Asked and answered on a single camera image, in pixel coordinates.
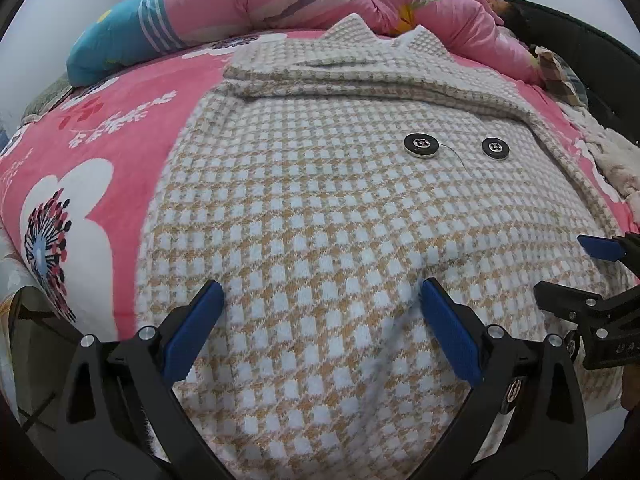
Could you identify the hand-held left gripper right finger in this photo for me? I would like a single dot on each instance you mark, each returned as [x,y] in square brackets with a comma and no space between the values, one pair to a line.
[450,330]

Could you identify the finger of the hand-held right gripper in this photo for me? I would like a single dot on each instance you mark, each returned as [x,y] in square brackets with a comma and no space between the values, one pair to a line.
[575,302]
[602,247]

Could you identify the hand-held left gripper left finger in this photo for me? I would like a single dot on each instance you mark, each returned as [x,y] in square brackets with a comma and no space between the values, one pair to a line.
[195,330]

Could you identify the beige houndstooth knit coat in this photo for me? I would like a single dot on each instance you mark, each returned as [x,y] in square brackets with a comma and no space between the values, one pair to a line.
[300,210]

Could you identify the cream fleece garment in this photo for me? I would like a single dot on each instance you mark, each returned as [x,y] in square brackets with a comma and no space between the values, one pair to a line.
[615,155]

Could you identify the dark grey panel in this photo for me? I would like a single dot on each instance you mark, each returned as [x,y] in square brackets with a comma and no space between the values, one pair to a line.
[35,350]

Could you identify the plaid pillow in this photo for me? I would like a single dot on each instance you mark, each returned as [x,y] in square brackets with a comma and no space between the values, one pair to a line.
[560,77]

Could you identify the black padded headboard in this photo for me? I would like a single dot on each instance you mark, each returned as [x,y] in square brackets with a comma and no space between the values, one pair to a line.
[600,60]

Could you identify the floral bed sheet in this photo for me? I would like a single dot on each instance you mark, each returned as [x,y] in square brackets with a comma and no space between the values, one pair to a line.
[10,280]

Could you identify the pink floral fleece blanket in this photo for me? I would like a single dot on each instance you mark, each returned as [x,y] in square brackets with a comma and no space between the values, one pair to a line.
[100,125]

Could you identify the grey-green blanket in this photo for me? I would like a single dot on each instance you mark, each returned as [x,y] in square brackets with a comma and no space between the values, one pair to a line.
[42,105]

